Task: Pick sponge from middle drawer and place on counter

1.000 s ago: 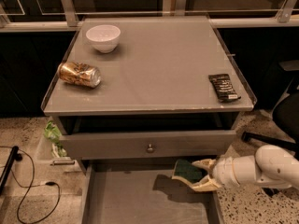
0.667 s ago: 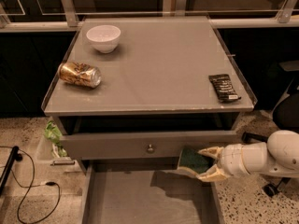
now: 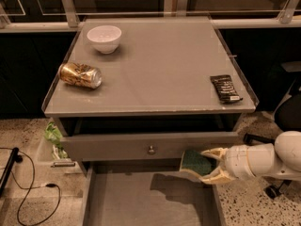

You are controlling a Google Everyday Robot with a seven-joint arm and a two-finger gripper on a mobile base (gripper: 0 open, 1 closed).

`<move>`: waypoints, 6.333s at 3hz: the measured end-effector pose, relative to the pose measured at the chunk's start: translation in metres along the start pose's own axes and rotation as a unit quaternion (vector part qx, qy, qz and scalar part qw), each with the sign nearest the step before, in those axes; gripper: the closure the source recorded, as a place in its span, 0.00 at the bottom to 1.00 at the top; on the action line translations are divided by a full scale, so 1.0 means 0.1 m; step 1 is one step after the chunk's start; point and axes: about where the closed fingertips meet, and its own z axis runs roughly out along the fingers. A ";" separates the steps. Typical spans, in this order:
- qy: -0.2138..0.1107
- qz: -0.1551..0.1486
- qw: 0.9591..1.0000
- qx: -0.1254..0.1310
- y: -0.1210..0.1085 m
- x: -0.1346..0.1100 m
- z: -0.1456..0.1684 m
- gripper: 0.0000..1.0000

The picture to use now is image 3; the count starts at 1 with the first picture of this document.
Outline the black office chair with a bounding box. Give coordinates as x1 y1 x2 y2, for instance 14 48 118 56
244 61 301 199

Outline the black snack packet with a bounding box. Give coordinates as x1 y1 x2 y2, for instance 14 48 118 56
210 74 243 104

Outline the clear plastic bin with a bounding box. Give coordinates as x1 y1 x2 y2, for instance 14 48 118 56
35 119 82 173

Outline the grey open middle drawer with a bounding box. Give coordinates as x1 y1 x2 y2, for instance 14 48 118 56
79 166 222 226

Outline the round metal drawer knob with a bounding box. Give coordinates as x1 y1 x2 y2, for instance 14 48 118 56
148 146 156 155

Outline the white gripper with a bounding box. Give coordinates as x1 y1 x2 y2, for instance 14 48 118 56
199 145 251 185

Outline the grey top drawer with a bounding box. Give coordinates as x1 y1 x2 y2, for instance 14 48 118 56
61 132 238 161

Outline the black power cable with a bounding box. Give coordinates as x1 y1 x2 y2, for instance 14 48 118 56
0 147 62 226

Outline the white ceramic bowl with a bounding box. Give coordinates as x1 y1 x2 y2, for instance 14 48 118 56
87 25 122 54

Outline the green yellow sponge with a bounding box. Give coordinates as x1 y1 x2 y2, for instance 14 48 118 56
179 150 217 180

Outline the gold crushed soda can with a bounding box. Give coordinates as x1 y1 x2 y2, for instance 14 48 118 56
58 62 102 89

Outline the metal window rail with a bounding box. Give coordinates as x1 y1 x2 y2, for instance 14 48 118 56
0 0 301 33

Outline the grey drawer cabinet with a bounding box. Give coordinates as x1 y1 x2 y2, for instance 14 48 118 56
41 15 260 226

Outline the black stand leg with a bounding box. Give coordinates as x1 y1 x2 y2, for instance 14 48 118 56
0 147 19 197

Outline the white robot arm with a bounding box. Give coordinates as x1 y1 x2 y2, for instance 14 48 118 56
199 131 301 185

